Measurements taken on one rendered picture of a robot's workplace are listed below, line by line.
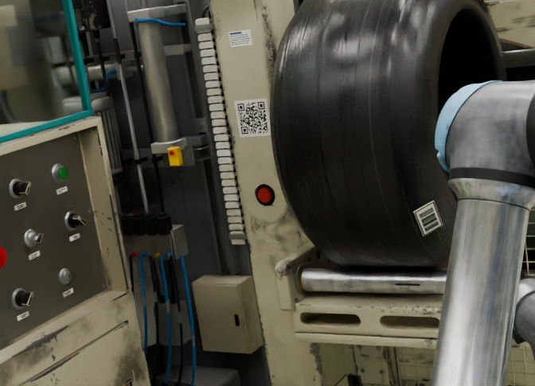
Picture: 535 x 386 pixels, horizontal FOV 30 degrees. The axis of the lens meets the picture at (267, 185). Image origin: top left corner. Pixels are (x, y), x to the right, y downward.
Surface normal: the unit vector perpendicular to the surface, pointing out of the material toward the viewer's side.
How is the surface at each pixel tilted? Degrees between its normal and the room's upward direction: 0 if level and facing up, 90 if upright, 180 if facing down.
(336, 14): 38
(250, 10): 90
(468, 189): 109
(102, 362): 90
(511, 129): 79
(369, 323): 90
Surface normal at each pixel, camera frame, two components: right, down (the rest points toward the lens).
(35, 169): 0.86, -0.03
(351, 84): -0.50, -0.16
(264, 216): -0.48, 0.25
